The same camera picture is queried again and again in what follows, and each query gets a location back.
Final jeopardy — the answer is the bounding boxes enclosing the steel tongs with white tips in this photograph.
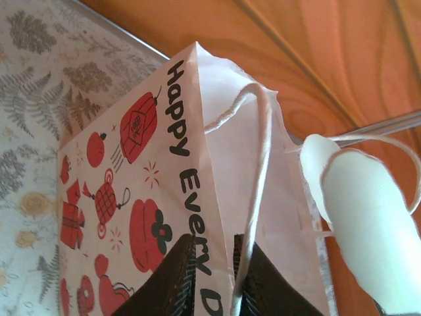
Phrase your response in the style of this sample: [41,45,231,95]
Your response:
[299,133,421,316]

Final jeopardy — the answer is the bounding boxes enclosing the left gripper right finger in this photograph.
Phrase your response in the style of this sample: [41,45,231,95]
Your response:
[233,234,325,316]

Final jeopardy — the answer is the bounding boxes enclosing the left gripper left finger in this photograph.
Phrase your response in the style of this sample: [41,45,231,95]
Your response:
[113,233,199,316]

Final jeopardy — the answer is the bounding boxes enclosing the red white paper bag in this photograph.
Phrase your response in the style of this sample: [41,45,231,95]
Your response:
[57,41,421,316]

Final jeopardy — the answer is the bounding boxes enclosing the aluminium table edge strip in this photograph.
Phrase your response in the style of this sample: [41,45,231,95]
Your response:
[74,0,172,63]

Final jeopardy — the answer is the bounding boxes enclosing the aluminium corner post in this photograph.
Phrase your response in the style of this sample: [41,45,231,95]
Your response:
[338,113,421,147]

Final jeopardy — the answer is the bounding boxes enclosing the floral print tablecloth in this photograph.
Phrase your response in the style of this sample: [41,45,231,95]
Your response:
[0,0,172,316]

